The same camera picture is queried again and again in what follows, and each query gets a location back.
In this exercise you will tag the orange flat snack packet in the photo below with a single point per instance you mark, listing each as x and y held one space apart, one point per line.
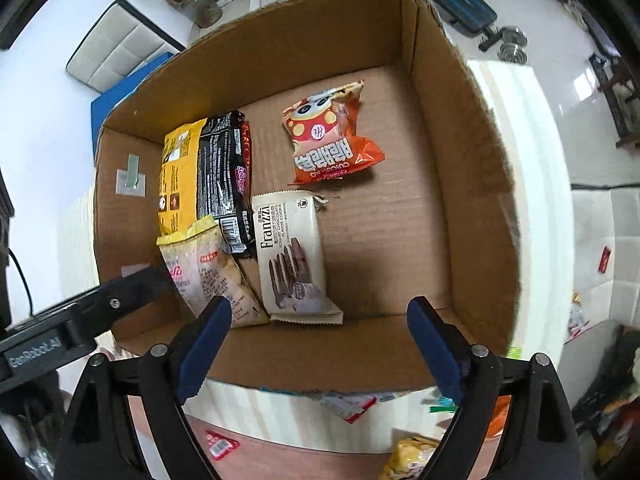
496 415

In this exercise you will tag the orange cartoon snack packet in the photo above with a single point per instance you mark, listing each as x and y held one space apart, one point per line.
330 145

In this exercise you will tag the cream biscuit packet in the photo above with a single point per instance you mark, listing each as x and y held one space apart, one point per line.
290 250

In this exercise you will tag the red triangle snack packet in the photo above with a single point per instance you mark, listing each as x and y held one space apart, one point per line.
220 444

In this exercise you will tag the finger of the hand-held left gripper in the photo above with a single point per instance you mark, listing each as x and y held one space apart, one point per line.
125 297

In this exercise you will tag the blue seat cushion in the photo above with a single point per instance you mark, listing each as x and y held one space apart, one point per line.
117 100

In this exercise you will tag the metal dumbbell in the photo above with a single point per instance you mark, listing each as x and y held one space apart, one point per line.
510 42

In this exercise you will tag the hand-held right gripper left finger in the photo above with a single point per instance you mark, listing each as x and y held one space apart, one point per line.
206 345

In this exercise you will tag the red white snack packet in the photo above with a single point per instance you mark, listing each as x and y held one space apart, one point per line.
350 404

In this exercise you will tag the clear chip packet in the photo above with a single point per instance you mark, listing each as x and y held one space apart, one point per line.
215 270

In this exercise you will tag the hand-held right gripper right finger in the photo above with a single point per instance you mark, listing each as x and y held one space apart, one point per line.
434 350

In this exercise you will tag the brown cardboard box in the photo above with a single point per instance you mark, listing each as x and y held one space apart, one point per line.
400 210

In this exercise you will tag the black snack packet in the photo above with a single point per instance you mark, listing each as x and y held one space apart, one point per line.
220 175

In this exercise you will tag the white padded chair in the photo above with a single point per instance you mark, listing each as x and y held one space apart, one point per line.
120 40
600 230

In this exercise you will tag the dark wooden chair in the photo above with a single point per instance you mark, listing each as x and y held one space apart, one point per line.
617 95

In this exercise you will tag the small red packet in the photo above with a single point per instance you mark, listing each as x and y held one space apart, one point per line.
605 260

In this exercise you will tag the yellow crinkled snack packet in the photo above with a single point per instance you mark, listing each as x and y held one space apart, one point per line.
410 460

